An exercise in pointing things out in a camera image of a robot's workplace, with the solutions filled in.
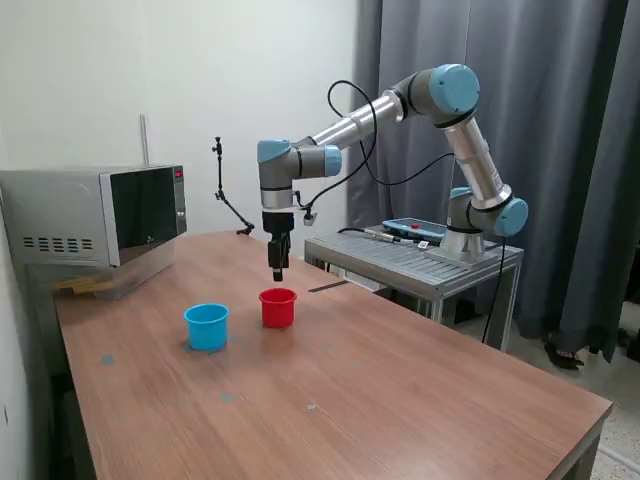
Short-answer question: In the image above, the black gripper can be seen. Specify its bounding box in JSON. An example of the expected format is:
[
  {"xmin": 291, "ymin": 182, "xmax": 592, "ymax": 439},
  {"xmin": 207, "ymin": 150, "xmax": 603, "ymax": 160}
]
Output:
[{"xmin": 261, "ymin": 211, "xmax": 295, "ymax": 282}]

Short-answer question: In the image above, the red plastic cup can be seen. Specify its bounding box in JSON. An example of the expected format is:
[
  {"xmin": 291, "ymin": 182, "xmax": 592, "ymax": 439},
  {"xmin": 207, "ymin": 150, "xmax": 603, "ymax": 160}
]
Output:
[{"xmin": 258, "ymin": 287, "xmax": 298, "ymax": 330}]

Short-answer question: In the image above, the blue plastic cup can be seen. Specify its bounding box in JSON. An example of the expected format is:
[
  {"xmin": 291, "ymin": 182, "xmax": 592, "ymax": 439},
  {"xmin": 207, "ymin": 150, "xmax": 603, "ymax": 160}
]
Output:
[{"xmin": 183, "ymin": 302, "xmax": 231, "ymax": 351}]

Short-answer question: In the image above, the grey metal robot stand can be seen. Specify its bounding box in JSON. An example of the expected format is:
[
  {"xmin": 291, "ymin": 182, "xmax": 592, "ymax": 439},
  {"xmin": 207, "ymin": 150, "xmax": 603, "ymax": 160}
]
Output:
[{"xmin": 303, "ymin": 230, "xmax": 525, "ymax": 351}]

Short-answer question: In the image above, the robot teach pendant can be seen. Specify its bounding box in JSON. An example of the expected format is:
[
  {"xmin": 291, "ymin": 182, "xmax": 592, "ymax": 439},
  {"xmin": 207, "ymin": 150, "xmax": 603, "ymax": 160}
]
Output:
[{"xmin": 382, "ymin": 216, "xmax": 446, "ymax": 240}]

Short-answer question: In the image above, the wooden boards stack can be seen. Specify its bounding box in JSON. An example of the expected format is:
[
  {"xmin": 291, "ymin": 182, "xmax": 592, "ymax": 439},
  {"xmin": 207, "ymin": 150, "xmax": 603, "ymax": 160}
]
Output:
[{"xmin": 49, "ymin": 277, "xmax": 119, "ymax": 297}]

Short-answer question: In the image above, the silver microwave oven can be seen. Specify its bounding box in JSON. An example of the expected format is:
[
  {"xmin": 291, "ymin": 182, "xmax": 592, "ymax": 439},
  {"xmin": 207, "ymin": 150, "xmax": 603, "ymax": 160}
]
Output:
[{"xmin": 0, "ymin": 164, "xmax": 189, "ymax": 269}]

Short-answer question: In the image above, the grey curtain panel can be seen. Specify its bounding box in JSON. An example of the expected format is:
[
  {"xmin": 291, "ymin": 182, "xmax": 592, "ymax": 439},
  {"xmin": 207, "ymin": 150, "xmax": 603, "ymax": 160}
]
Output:
[
  {"xmin": 452, "ymin": 0, "xmax": 632, "ymax": 364},
  {"xmin": 348, "ymin": 0, "xmax": 471, "ymax": 236}
]

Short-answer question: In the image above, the foot in black sandal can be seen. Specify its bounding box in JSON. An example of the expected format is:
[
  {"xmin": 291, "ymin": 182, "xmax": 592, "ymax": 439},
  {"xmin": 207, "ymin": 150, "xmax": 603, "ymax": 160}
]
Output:
[{"xmin": 543, "ymin": 339, "xmax": 585, "ymax": 370}]

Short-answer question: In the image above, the black pendant cable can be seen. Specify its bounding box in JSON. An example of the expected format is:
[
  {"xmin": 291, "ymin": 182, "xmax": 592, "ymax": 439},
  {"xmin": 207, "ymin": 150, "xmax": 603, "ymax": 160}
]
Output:
[{"xmin": 337, "ymin": 227, "xmax": 421, "ymax": 245}]

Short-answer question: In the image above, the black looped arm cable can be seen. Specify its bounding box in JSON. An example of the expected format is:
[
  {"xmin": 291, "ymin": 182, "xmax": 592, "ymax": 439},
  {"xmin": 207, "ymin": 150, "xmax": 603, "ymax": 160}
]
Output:
[{"xmin": 294, "ymin": 79, "xmax": 457, "ymax": 212}]

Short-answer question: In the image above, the black base power cable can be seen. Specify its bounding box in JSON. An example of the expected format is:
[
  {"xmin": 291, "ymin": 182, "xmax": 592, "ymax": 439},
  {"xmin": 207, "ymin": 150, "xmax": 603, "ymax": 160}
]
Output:
[{"xmin": 482, "ymin": 237, "xmax": 509, "ymax": 346}]

